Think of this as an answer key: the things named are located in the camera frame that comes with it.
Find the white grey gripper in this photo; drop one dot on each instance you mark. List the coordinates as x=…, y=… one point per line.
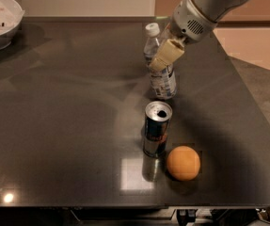
x=187, y=24

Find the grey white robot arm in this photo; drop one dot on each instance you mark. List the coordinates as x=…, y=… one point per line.
x=214, y=10

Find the silver blue energy drink can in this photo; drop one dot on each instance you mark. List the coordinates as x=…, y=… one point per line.
x=157, y=118

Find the orange round fruit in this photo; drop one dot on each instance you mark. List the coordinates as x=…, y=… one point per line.
x=183, y=163

